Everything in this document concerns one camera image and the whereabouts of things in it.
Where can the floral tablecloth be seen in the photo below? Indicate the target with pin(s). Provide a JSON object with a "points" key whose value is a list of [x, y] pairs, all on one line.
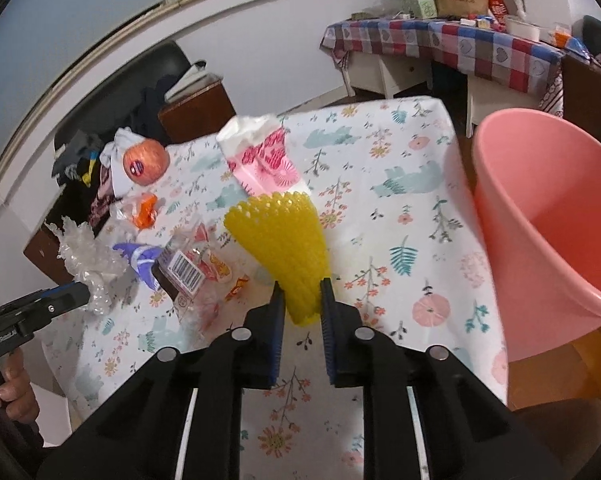
{"points": [[405, 210]]}

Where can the pink patterned garment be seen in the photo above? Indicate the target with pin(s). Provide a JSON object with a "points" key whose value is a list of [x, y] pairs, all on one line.
{"points": [[100, 200]]}

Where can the black leather sofa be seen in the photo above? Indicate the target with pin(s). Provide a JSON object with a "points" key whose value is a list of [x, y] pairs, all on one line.
{"points": [[165, 65]]}

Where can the white wooden desk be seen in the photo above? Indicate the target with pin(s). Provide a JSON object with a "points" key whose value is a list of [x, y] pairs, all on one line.
{"points": [[500, 105], [380, 72]]}

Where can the dark navy garment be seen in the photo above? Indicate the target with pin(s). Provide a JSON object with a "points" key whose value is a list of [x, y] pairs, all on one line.
{"points": [[155, 105]]}

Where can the pink plastic bucket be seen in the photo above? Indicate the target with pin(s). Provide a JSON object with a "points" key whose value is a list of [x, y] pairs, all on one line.
{"points": [[530, 210]]}

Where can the white bowl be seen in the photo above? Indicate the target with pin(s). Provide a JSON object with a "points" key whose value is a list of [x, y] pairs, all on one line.
{"points": [[523, 29]]}

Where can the red packet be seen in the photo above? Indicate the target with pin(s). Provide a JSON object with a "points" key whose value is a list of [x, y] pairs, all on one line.
{"points": [[498, 5]]}

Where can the blue plastic bag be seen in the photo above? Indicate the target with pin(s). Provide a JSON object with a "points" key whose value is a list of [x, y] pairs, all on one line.
{"points": [[578, 46]]}

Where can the purple cloth bundle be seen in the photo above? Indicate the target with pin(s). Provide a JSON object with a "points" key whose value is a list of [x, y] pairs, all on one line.
{"points": [[140, 255]]}

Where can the small white box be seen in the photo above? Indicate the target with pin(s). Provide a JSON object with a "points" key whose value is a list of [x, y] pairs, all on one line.
{"points": [[475, 21]]}

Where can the pink patterned paper pack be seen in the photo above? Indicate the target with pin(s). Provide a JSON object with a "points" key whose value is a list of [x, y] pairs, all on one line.
{"points": [[265, 160]]}

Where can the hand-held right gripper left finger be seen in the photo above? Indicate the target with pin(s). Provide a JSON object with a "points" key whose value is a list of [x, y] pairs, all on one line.
{"points": [[275, 330]]}

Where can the clear bag with orange peel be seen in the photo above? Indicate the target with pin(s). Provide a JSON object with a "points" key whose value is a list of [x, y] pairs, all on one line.
{"points": [[143, 210]]}

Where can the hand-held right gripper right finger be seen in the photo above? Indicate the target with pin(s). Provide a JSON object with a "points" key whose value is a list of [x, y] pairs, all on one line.
{"points": [[329, 330]]}

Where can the grey garment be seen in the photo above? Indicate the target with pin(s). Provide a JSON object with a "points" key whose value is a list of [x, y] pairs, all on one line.
{"points": [[73, 152]]}

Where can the clear plastic wrap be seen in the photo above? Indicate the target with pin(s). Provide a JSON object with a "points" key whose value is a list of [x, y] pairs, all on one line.
{"points": [[85, 255]]}

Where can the white garment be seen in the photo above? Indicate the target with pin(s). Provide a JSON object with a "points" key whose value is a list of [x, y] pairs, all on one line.
{"points": [[118, 170]]}

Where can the white book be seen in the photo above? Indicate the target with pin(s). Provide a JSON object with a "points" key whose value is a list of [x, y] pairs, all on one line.
{"points": [[195, 82]]}

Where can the yellow foam fruit net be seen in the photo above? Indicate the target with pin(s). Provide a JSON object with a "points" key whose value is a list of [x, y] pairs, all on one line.
{"points": [[280, 240]]}

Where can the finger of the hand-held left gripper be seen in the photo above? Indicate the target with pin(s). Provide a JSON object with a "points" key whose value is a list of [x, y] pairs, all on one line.
{"points": [[55, 305]]}

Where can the paisley patterned cloth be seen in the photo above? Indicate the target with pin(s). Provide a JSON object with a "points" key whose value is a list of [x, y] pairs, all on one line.
{"points": [[551, 92]]}

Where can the red apple with sticker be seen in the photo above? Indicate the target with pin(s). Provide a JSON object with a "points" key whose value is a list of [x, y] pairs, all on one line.
{"points": [[145, 160]]}

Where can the clear snack wrapper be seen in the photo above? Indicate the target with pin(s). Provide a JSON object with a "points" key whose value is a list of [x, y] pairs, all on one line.
{"points": [[190, 270]]}

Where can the wooden side table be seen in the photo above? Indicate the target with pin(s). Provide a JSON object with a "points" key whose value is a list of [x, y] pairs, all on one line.
{"points": [[583, 90], [195, 115]]}

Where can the person's left hand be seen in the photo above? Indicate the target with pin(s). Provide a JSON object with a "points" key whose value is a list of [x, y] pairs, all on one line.
{"points": [[18, 395]]}

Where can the side table with checkered cloth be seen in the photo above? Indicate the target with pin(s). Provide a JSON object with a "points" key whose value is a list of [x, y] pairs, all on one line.
{"points": [[430, 35]]}

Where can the green box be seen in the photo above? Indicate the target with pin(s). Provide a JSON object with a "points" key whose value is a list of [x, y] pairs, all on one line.
{"points": [[420, 5]]}

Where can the orange tissue box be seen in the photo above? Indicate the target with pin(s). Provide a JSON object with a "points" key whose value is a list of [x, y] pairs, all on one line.
{"points": [[560, 37]]}

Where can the yellow and blue cloth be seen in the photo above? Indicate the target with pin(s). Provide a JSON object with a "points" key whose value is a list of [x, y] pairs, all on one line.
{"points": [[88, 170]]}

